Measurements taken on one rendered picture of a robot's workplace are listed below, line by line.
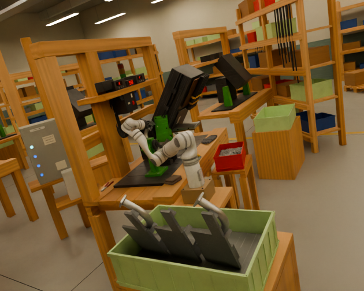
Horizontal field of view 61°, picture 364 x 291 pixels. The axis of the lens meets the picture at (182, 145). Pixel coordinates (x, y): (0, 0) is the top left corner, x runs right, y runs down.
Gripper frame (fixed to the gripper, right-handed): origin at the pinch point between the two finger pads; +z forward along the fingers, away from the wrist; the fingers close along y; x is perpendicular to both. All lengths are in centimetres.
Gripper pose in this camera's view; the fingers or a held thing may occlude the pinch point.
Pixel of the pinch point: (149, 124)
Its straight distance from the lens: 245.0
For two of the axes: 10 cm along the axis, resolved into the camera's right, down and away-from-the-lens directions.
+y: -7.1, -6.6, 2.5
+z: 4.0, -0.7, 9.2
